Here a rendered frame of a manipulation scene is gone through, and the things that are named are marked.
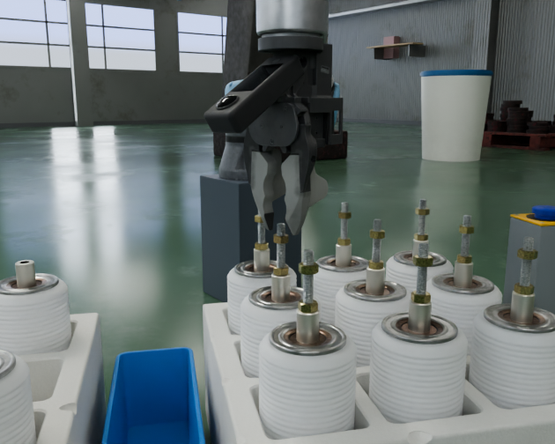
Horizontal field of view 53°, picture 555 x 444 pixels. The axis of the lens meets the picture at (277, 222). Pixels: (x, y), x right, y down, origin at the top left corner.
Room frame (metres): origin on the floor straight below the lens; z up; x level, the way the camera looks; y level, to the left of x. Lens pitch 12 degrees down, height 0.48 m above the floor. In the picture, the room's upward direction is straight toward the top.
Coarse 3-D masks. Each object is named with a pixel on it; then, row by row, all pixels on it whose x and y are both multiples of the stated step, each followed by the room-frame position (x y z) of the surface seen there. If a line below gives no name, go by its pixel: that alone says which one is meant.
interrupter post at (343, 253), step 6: (336, 246) 0.77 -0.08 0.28; (342, 246) 0.76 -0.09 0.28; (348, 246) 0.76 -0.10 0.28; (336, 252) 0.77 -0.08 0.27; (342, 252) 0.76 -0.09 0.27; (348, 252) 0.76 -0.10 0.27; (336, 258) 0.77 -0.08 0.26; (342, 258) 0.76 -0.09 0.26; (348, 258) 0.76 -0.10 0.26; (336, 264) 0.77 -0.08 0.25; (342, 264) 0.76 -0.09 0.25; (348, 264) 0.76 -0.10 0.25
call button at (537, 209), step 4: (532, 208) 0.79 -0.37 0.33; (536, 208) 0.78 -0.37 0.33; (540, 208) 0.78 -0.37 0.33; (544, 208) 0.78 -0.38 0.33; (548, 208) 0.78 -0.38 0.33; (552, 208) 0.78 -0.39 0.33; (532, 212) 0.79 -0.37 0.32; (536, 212) 0.78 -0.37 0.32; (540, 212) 0.78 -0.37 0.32; (544, 212) 0.77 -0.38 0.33; (548, 212) 0.77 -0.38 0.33; (552, 212) 0.77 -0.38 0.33; (536, 216) 0.79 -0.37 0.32; (540, 216) 0.78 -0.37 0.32; (544, 216) 0.78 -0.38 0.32; (548, 216) 0.77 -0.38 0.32; (552, 216) 0.77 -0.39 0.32
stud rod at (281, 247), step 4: (280, 224) 0.63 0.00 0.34; (284, 224) 0.63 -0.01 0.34; (280, 228) 0.62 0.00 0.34; (284, 228) 0.62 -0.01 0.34; (280, 232) 0.62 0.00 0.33; (284, 232) 0.63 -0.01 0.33; (280, 244) 0.62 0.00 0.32; (284, 244) 0.63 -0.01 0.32; (280, 248) 0.62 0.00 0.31; (284, 248) 0.62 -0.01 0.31; (280, 252) 0.62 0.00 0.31; (284, 252) 0.63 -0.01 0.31; (280, 256) 0.62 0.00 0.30; (284, 256) 0.62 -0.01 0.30; (280, 260) 0.62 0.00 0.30; (284, 260) 0.62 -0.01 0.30; (280, 264) 0.62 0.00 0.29; (284, 264) 0.63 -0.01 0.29
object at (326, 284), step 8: (320, 272) 0.74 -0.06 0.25; (328, 272) 0.73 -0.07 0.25; (336, 272) 0.73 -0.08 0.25; (344, 272) 0.73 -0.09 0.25; (352, 272) 0.73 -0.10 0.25; (360, 272) 0.73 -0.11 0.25; (320, 280) 0.74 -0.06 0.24; (328, 280) 0.73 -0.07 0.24; (336, 280) 0.72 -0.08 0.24; (344, 280) 0.72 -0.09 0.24; (352, 280) 0.72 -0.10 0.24; (320, 288) 0.74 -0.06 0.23; (328, 288) 0.73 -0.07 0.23; (336, 288) 0.72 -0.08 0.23; (320, 296) 0.74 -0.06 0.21; (328, 296) 0.73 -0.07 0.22; (328, 304) 0.73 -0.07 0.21; (328, 312) 0.73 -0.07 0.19; (328, 320) 0.73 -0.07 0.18
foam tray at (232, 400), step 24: (216, 312) 0.77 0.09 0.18; (216, 336) 0.68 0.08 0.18; (216, 360) 0.62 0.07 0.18; (240, 360) 0.67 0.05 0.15; (216, 384) 0.63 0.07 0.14; (240, 384) 0.55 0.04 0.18; (360, 384) 0.58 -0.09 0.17; (216, 408) 0.63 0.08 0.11; (240, 408) 0.51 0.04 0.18; (360, 408) 0.51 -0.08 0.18; (480, 408) 0.51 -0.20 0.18; (528, 408) 0.51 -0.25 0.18; (552, 408) 0.51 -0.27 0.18; (216, 432) 0.64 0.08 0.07; (240, 432) 0.47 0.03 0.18; (360, 432) 0.47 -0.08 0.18; (384, 432) 0.47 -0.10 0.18; (408, 432) 0.47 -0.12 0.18; (432, 432) 0.47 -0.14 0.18; (456, 432) 0.47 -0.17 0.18; (480, 432) 0.47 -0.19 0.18; (504, 432) 0.47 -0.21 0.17; (528, 432) 0.48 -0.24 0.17; (552, 432) 0.49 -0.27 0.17
